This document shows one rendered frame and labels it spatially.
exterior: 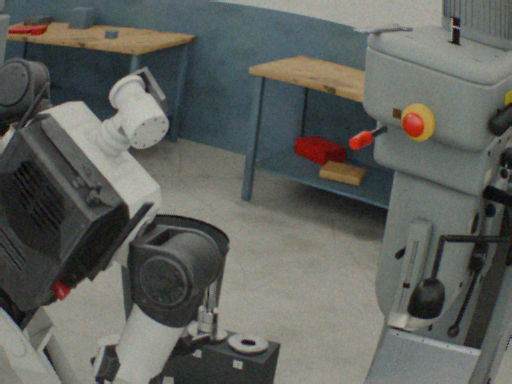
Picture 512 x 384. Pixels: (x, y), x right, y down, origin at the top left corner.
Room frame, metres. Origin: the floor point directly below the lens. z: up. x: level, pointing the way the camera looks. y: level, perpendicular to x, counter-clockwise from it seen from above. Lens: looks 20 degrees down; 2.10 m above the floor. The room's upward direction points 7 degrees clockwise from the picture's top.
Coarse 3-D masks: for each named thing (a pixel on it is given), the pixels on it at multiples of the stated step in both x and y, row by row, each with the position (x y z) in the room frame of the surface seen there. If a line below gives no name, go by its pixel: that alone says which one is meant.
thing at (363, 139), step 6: (384, 126) 1.49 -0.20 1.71; (366, 132) 1.41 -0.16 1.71; (372, 132) 1.43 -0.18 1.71; (378, 132) 1.45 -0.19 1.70; (384, 132) 1.47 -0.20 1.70; (354, 138) 1.37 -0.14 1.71; (360, 138) 1.37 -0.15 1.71; (366, 138) 1.39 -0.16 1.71; (372, 138) 1.42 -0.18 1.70; (354, 144) 1.37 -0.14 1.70; (360, 144) 1.37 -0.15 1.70; (366, 144) 1.39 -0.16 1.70
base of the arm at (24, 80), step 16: (16, 64) 1.30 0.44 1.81; (0, 80) 1.29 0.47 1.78; (16, 80) 1.29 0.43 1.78; (32, 80) 1.30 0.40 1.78; (48, 80) 1.42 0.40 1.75; (0, 96) 1.28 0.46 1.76; (16, 96) 1.28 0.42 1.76; (32, 96) 1.29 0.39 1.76; (48, 96) 1.41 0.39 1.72; (0, 112) 1.28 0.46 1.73; (16, 112) 1.28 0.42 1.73
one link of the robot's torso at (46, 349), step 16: (0, 320) 1.25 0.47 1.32; (32, 320) 1.40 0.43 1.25; (48, 320) 1.40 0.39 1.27; (0, 336) 1.25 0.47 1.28; (16, 336) 1.25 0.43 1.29; (32, 336) 1.40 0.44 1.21; (48, 336) 1.35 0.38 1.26; (16, 352) 1.25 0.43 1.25; (32, 352) 1.25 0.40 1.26; (48, 352) 1.37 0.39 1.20; (64, 352) 1.37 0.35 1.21; (16, 368) 1.26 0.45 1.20; (32, 368) 1.25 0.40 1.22; (48, 368) 1.27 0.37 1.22; (64, 368) 1.37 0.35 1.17
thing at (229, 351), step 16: (192, 336) 1.76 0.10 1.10; (224, 336) 1.77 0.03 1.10; (240, 336) 1.78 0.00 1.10; (256, 336) 1.79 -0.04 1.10; (208, 352) 1.72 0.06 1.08; (224, 352) 1.72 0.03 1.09; (240, 352) 1.72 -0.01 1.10; (256, 352) 1.72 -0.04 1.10; (272, 352) 1.74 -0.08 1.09; (176, 368) 1.75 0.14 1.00; (192, 368) 1.73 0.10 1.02; (208, 368) 1.72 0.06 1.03; (224, 368) 1.71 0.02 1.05; (240, 368) 1.70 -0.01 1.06; (256, 368) 1.69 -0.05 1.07; (272, 368) 1.76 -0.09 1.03
